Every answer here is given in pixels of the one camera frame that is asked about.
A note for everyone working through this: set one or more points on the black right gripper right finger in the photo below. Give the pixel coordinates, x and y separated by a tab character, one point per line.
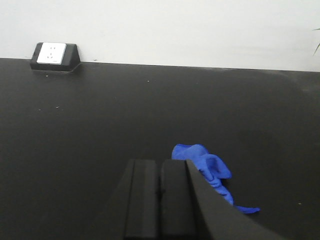
192	210

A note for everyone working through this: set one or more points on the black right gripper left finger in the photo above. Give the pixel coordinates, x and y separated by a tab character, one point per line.
132	211

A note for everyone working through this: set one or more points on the blue microfiber cloth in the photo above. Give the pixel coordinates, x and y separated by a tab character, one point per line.
212	168

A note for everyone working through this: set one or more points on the black benchtop power socket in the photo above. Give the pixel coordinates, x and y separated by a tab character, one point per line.
55	56

